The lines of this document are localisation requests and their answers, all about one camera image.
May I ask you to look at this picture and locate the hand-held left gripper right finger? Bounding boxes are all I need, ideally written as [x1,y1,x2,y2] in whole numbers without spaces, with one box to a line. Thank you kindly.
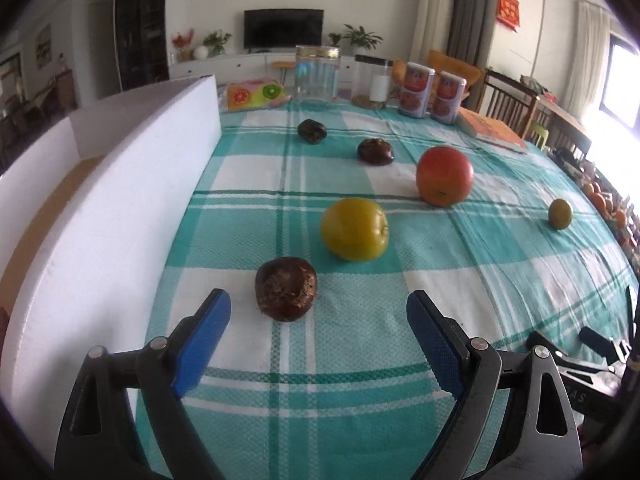
[406,289,585,480]

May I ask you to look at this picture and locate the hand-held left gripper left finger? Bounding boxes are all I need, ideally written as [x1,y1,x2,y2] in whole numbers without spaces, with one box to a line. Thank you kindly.
[54,288,232,480]

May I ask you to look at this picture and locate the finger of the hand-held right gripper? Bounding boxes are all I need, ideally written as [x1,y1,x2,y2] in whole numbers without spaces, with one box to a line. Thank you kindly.
[579,326,632,367]
[526,331,618,381]

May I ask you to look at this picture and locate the dark brown round fruit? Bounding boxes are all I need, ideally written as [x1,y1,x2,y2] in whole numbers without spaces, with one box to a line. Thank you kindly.
[357,138,395,165]
[255,257,318,321]
[297,119,328,145]

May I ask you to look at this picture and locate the small yellow-green fruit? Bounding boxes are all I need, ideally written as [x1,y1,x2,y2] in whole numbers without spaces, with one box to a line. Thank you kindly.
[548,198,574,231]

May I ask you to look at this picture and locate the large yellow pear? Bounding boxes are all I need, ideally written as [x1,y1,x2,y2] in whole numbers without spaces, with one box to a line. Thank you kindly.
[320,197,390,262]

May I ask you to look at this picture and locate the white cardboard box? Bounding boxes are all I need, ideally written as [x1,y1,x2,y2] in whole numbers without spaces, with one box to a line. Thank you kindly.
[0,74,223,466]

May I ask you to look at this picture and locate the red apple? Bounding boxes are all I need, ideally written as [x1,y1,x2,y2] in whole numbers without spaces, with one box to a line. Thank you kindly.
[416,146,474,207]

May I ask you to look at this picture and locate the teal checked tablecloth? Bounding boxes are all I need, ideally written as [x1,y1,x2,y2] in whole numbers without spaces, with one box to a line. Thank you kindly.
[132,95,638,480]

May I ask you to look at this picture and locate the orange book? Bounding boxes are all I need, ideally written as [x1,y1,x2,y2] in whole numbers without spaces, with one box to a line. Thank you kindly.
[457,108,530,155]

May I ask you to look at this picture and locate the red and white tin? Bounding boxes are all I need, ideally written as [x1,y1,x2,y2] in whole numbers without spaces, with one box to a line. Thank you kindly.
[398,61,435,119]
[431,71,468,125]

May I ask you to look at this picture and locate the fruit print cushion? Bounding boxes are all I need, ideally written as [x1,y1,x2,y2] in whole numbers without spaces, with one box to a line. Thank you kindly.
[227,77,292,112]

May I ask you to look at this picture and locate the dark wooden chair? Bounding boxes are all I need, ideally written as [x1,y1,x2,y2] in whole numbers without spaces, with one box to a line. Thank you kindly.
[477,69,538,135]

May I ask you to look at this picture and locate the clear jar with black lid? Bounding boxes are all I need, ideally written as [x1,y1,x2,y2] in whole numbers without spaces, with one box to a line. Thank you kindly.
[352,54,394,109]

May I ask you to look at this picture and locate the white television cabinet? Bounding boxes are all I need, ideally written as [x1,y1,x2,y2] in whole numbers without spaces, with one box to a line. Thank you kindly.
[168,50,401,83]

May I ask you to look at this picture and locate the orange cushioned chair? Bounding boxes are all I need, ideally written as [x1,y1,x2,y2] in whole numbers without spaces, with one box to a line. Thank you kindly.
[392,50,485,106]

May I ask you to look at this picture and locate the white curtain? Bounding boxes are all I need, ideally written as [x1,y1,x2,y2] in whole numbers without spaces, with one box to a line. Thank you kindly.
[565,0,611,121]

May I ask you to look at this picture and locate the glass jar with gold lid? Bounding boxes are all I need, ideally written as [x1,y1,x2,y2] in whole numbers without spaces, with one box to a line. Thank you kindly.
[294,45,341,103]

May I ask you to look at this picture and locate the red flowers in vase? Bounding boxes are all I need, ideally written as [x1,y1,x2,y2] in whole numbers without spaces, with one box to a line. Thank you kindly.
[171,28,196,62]

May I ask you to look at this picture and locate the leafy plant in pot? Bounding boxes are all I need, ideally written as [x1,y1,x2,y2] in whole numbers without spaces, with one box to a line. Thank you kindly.
[202,30,233,57]

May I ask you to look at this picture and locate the large green potted plant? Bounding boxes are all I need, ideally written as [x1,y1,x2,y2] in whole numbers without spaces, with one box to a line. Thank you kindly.
[344,25,383,54]

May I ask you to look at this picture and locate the black television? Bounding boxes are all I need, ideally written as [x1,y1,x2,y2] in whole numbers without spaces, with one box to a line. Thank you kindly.
[244,8,324,51]

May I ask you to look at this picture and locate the dark glass display cabinet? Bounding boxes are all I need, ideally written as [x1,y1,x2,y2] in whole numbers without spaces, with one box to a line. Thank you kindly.
[115,0,170,92]

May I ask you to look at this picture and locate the white floor air conditioner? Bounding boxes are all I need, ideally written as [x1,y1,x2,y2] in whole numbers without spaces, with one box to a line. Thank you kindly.
[410,0,457,68]

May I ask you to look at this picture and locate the grey curtain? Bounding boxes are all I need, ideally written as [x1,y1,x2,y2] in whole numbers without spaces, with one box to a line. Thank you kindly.
[442,0,501,68]

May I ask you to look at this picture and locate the framed wall painting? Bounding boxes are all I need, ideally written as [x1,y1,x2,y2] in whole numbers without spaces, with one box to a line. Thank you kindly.
[36,24,52,68]

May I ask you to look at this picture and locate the red wall hanging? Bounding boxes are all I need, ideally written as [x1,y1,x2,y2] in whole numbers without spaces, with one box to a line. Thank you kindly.
[497,0,521,32]

